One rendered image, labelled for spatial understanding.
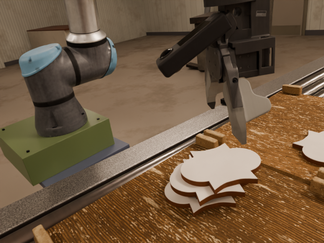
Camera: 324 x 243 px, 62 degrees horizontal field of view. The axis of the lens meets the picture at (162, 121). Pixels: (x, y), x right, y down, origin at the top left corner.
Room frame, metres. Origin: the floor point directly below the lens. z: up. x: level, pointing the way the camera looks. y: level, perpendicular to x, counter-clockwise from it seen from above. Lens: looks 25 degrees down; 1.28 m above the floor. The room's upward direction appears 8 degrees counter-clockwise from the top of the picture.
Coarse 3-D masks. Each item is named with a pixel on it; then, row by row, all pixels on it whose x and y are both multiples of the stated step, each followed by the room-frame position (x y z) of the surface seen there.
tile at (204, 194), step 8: (184, 160) 0.45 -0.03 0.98; (176, 176) 0.40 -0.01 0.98; (176, 184) 0.38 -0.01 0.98; (184, 184) 0.38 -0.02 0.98; (240, 184) 0.36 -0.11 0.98; (176, 192) 0.37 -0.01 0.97; (184, 192) 0.36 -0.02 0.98; (192, 192) 0.36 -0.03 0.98; (200, 192) 0.35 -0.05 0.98; (208, 192) 0.35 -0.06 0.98; (224, 192) 0.35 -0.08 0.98; (232, 192) 0.34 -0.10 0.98; (240, 192) 0.34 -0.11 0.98; (200, 200) 0.33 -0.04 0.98; (208, 200) 0.34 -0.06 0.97
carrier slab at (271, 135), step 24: (288, 96) 0.79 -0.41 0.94; (312, 96) 0.77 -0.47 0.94; (264, 120) 0.66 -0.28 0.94; (288, 120) 0.64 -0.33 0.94; (312, 120) 0.62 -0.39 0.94; (240, 144) 0.55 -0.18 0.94; (264, 144) 0.54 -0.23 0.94; (288, 144) 0.52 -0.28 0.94; (288, 168) 0.44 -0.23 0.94; (312, 168) 0.43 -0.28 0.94
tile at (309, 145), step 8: (312, 136) 0.52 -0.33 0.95; (320, 136) 0.52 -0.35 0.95; (296, 144) 0.50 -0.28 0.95; (304, 144) 0.50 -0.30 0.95; (312, 144) 0.49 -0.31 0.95; (320, 144) 0.49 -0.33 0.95; (304, 152) 0.47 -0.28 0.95; (312, 152) 0.46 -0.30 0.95; (320, 152) 0.46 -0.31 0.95; (312, 160) 0.44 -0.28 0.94; (320, 160) 0.43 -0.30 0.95
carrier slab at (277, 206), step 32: (128, 192) 0.43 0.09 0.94; (160, 192) 0.42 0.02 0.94; (256, 192) 0.38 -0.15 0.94; (288, 192) 0.37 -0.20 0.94; (64, 224) 0.37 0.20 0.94; (96, 224) 0.36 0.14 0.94; (128, 224) 0.35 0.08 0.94; (160, 224) 0.34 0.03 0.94; (192, 224) 0.33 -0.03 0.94; (224, 224) 0.32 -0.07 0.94; (256, 224) 0.31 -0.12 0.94; (288, 224) 0.30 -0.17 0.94; (320, 224) 0.29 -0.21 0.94
